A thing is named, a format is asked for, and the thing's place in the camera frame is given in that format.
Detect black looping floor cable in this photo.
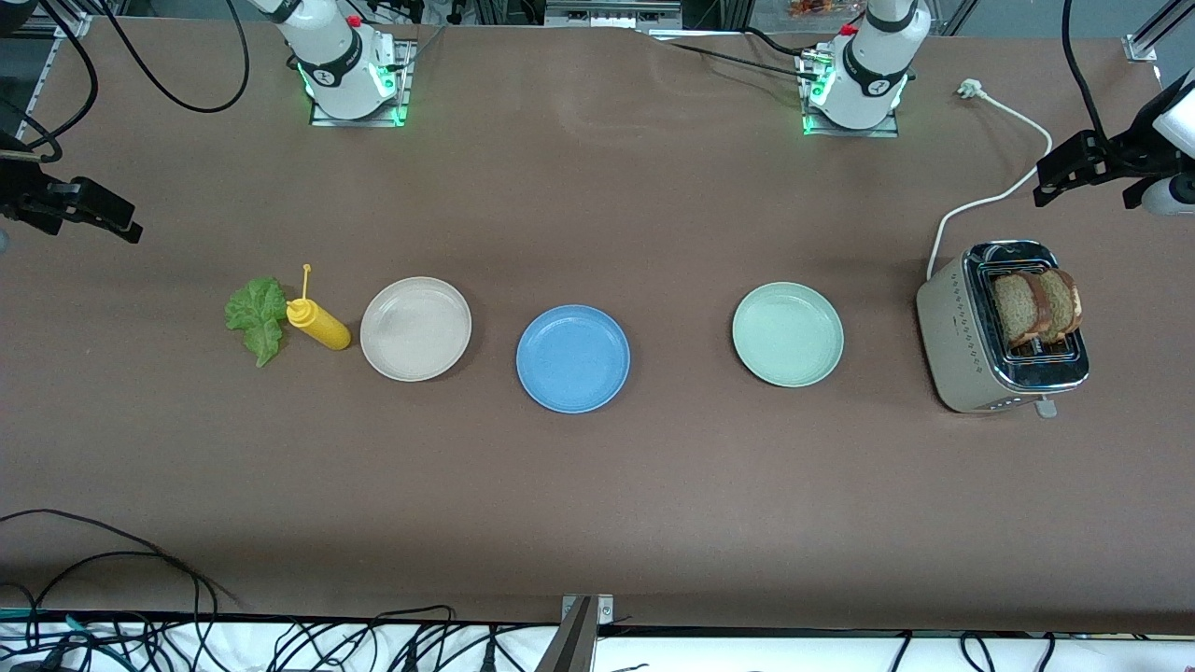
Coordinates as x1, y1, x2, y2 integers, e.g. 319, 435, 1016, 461
0, 551, 220, 672
0, 509, 239, 617

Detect beige chrome toaster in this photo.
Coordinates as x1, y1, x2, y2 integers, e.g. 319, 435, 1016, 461
915, 240, 1091, 418

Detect green round plate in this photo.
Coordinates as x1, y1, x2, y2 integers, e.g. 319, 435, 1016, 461
731, 281, 846, 388

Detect white toaster power cord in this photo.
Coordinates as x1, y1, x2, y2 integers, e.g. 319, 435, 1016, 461
926, 78, 1054, 281

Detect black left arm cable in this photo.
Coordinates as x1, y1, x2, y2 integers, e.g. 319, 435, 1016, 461
1061, 0, 1117, 141

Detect beige round plate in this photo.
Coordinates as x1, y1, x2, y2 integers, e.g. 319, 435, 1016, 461
359, 276, 473, 383

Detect aluminium frame rail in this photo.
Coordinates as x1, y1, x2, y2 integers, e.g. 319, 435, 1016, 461
0, 11, 94, 183

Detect metal table edge bracket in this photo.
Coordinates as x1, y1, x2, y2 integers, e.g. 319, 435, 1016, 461
537, 595, 614, 672

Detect blue round plate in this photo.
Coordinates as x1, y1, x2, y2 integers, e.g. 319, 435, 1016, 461
515, 304, 632, 414

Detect black cable on table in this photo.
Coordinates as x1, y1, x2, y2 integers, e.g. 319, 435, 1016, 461
644, 28, 822, 81

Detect green lettuce leaf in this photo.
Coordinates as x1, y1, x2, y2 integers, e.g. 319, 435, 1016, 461
224, 276, 288, 369

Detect yellow mustard squeeze bottle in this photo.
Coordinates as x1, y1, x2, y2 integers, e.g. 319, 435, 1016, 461
285, 264, 353, 352

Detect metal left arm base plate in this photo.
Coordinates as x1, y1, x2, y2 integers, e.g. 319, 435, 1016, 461
798, 51, 902, 139

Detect aluminium frame corner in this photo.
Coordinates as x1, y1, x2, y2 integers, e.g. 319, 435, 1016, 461
1125, 0, 1195, 63

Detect brown bread slice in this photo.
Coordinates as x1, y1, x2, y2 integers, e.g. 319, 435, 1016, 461
1032, 268, 1085, 344
990, 271, 1051, 348

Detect teal cable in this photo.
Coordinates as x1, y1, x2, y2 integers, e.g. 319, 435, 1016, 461
0, 609, 127, 668

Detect grey power strip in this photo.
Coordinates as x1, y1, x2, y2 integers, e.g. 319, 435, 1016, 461
544, 0, 682, 29

